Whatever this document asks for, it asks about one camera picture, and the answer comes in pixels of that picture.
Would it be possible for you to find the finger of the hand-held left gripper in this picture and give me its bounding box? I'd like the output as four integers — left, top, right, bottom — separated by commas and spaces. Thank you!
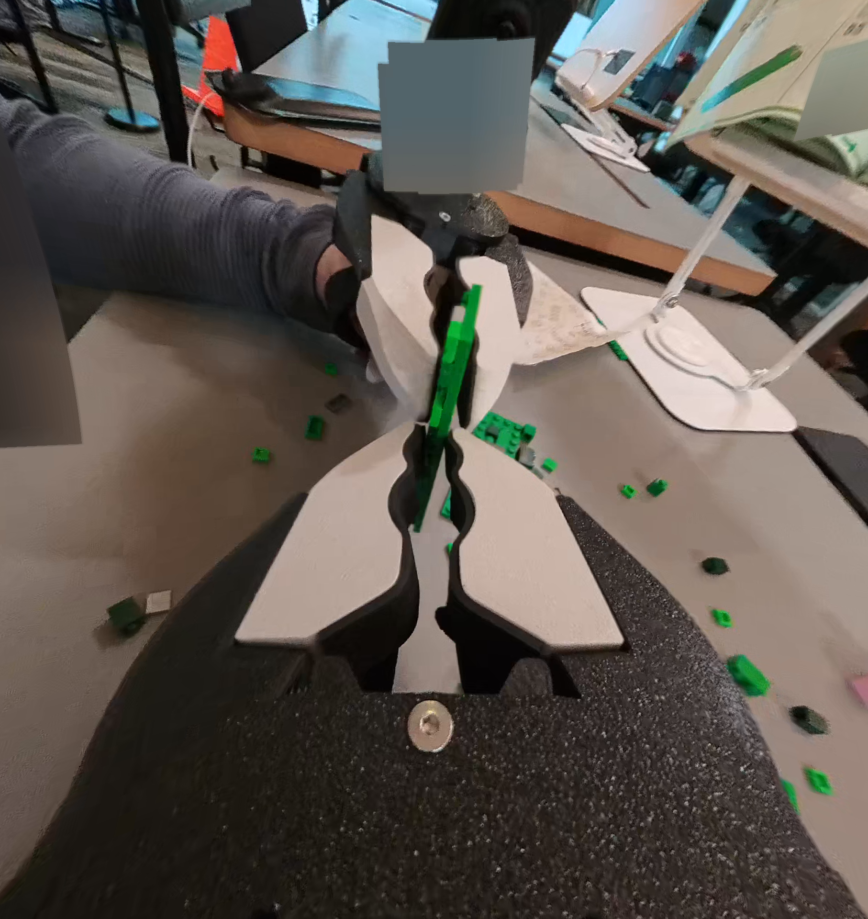
354, 214, 445, 426
457, 253, 527, 429

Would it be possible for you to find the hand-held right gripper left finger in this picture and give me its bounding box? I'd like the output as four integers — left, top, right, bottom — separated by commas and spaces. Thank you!
234, 424, 426, 694

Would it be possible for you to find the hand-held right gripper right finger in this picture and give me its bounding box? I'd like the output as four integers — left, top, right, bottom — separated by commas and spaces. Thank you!
436, 428, 626, 695

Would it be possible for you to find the green brick plate assembly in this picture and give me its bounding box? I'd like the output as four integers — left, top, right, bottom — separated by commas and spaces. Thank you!
412, 285, 485, 534

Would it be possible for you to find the person's left forearm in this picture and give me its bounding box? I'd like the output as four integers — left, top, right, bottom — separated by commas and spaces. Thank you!
0, 82, 338, 331

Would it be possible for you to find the neighbouring desk with wooden edge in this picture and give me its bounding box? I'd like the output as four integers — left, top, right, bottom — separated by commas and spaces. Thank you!
211, 0, 776, 295

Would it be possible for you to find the grey desk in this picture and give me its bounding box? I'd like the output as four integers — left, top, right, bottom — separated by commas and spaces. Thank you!
0, 237, 868, 919

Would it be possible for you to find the person's left hand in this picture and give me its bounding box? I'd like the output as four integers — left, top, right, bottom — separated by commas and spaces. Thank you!
315, 243, 369, 360

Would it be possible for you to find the printed paper sheet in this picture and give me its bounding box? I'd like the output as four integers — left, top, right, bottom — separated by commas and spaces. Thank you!
509, 276, 611, 367

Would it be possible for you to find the green brick cluster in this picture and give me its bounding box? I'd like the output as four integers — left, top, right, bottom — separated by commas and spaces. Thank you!
472, 411, 539, 471

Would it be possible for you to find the white book stand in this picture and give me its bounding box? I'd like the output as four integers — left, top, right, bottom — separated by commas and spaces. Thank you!
581, 129, 868, 433

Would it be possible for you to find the pale book stand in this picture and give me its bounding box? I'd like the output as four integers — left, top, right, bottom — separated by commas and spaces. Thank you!
555, 0, 708, 173

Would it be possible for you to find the black chair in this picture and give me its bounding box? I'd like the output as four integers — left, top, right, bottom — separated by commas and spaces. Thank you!
226, 0, 309, 73

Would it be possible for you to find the orange traffic cone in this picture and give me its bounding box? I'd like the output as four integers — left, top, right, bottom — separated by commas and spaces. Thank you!
183, 16, 243, 119

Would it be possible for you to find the open instruction booklet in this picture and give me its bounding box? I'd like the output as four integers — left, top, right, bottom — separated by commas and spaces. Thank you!
667, 0, 868, 191

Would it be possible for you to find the black flat tablet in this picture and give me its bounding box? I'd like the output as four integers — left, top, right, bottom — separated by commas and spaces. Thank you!
796, 426, 868, 554

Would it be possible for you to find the black pole stand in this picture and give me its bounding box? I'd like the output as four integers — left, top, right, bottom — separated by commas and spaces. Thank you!
100, 0, 164, 134

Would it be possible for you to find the white cable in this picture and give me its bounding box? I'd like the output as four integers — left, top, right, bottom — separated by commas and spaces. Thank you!
186, 93, 212, 169

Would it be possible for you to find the black metal post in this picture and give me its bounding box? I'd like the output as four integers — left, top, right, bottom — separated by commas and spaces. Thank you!
136, 0, 194, 166

